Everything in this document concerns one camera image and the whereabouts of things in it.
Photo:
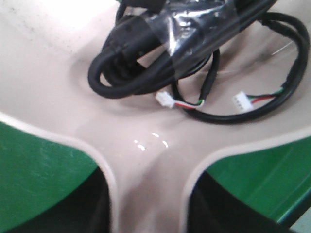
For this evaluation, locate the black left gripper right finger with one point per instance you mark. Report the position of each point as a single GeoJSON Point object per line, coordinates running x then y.
{"type": "Point", "coordinates": [212, 209]}

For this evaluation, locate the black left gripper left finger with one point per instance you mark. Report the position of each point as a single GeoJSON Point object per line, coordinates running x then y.
{"type": "Point", "coordinates": [86, 209]}

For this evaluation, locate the beige plastic dustpan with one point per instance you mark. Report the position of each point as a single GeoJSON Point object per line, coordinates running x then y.
{"type": "Point", "coordinates": [151, 156]}

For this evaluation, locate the green conveyor belt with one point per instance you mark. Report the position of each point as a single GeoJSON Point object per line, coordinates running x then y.
{"type": "Point", "coordinates": [36, 174]}

